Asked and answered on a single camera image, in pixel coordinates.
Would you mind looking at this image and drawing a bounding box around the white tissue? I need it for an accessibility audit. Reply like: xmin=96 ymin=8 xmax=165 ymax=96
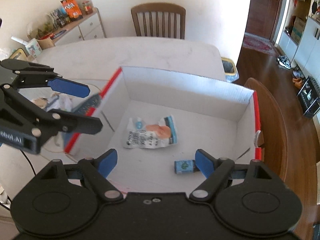
xmin=32 ymin=93 xmax=73 ymax=112

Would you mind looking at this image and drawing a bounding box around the white snack wrapper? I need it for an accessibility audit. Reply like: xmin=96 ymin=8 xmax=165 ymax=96
xmin=122 ymin=115 xmax=178 ymax=149

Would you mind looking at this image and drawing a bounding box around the red white cardboard box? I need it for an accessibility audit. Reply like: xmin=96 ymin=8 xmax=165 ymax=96
xmin=66 ymin=66 xmax=261 ymax=193

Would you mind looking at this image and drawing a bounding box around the white wall cabinet unit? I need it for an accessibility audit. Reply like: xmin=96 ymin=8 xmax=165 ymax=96
xmin=277 ymin=0 xmax=320 ymax=86

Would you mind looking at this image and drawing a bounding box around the black shoe rack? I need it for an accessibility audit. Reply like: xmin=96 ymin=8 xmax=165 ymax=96
xmin=297 ymin=76 xmax=320 ymax=119

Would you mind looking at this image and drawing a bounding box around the waste bin with bag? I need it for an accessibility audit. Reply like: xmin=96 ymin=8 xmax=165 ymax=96
xmin=221 ymin=57 xmax=239 ymax=83

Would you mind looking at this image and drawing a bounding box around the white sideboard cabinet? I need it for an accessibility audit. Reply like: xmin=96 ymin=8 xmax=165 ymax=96
xmin=38 ymin=7 xmax=106 ymax=49

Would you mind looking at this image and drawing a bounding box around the orange snack bag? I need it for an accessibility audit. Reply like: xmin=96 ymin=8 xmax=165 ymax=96
xmin=60 ymin=0 xmax=83 ymax=21

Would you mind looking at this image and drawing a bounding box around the brown wooden chair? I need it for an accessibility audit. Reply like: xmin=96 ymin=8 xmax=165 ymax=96
xmin=131 ymin=2 xmax=186 ymax=40

